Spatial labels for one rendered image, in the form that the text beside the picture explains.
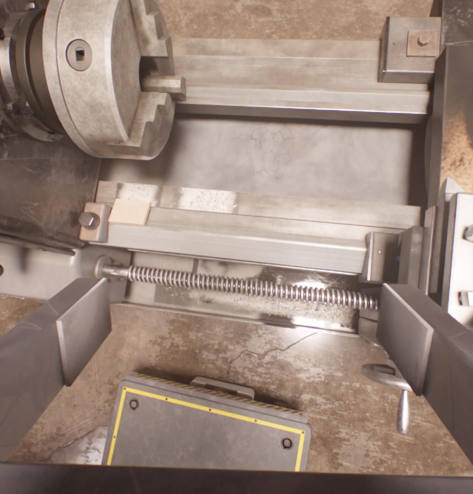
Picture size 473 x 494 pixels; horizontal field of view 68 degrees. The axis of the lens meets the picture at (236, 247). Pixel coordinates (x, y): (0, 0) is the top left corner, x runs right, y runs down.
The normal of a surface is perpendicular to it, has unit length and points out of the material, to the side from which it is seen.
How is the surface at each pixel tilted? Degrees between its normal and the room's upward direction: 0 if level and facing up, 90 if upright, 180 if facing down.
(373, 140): 9
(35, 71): 29
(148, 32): 52
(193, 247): 36
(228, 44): 0
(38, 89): 44
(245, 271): 0
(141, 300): 0
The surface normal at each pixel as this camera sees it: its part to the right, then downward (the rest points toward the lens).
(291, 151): -0.39, -0.16
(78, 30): -0.15, 0.02
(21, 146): 0.98, 0.11
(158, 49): -0.18, 0.68
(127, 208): -0.09, -0.44
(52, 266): -0.18, 0.40
